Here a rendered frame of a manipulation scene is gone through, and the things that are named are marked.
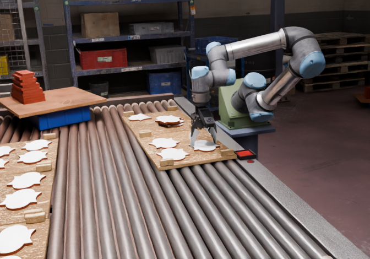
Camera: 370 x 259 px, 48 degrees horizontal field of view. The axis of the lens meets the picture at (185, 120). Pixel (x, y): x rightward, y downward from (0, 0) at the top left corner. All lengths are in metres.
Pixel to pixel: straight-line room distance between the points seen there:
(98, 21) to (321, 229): 5.19
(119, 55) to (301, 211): 5.00
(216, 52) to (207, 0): 5.27
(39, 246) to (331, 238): 0.83
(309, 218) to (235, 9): 6.17
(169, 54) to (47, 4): 1.95
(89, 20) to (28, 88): 3.68
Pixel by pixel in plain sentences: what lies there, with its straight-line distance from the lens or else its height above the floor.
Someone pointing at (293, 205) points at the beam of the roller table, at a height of 0.92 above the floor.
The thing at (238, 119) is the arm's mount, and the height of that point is 0.92.
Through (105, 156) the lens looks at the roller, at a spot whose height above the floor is 0.92.
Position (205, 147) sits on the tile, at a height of 0.94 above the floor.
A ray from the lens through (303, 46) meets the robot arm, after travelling 1.88.
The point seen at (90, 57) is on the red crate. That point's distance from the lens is 6.09.
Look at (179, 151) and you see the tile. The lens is 1.81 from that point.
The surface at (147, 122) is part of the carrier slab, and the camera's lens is 2.29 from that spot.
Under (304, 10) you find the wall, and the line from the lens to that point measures 7.99.
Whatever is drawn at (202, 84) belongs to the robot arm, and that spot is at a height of 1.23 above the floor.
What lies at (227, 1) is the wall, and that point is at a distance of 7.27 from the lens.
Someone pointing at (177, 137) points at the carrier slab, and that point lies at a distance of 2.02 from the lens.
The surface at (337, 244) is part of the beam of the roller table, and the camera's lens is 1.27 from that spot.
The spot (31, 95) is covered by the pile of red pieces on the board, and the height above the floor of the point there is 1.09.
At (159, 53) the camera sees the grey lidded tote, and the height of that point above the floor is 0.81.
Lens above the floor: 1.59
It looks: 17 degrees down
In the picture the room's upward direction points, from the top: 2 degrees counter-clockwise
